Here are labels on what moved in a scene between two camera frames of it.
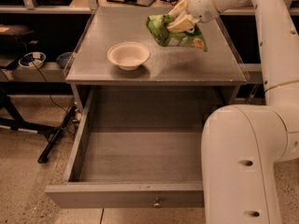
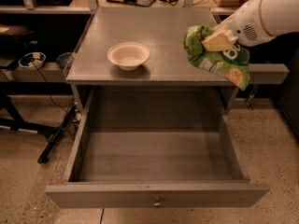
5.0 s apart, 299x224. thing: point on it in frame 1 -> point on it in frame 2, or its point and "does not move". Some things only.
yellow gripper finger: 180,8 -> 225,24
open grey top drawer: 136,147 does not move
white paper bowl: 128,55 does not move
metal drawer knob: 157,203 does not move
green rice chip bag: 157,25 -> 233,63
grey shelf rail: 47,72 does not move
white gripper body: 200,5 -> 247,24
